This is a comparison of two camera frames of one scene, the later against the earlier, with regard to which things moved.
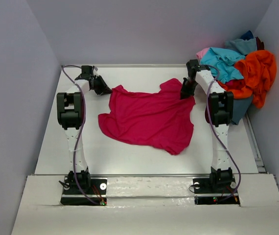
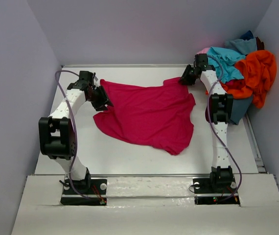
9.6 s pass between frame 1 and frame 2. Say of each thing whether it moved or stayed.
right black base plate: stayed
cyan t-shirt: stayed
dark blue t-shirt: stayed
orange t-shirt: stayed
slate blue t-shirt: stayed
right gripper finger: moved
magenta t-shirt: moved
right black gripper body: moved
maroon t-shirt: stayed
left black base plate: stayed
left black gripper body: moved
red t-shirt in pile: stayed
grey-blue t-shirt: stayed
